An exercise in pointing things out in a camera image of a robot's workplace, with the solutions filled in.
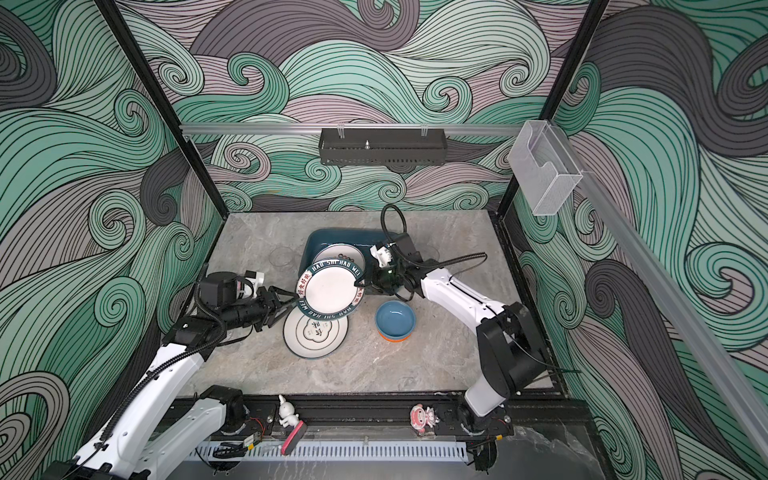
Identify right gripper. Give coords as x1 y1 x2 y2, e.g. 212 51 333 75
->
353 260 409 294

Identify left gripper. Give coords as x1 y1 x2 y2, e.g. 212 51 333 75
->
223 285 299 332

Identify white plate red characters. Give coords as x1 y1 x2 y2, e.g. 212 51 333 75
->
325 243 366 271

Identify white plate teal lettered rim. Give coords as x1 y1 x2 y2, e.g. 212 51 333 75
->
296 259 364 321

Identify white plate cloud outline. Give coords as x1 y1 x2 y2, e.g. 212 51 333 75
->
282 308 349 360

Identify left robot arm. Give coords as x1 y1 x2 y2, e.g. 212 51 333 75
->
43 271 298 479

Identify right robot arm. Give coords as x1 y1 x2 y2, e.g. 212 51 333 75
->
366 233 552 418

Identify teal plastic bin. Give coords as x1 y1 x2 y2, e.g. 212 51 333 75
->
297 227 389 296

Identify blue bowl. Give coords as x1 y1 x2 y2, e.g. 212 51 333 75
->
375 300 416 335

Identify orange bowl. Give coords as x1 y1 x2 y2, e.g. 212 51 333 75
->
379 331 412 343

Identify white rabbit figurine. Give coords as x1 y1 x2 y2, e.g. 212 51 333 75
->
278 395 301 429

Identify pink pig figurine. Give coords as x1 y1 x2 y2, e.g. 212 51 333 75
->
410 404 439 435

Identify black perforated wall tray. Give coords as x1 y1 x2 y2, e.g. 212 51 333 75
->
318 129 448 171

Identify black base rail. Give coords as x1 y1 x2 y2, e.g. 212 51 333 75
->
161 392 595 442

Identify aluminium wall rail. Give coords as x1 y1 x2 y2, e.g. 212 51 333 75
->
179 122 522 137

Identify clear acrylic wall box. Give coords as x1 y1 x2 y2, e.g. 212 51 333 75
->
507 120 583 217

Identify white slotted cable duct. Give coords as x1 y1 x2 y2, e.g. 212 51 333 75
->
185 440 470 464

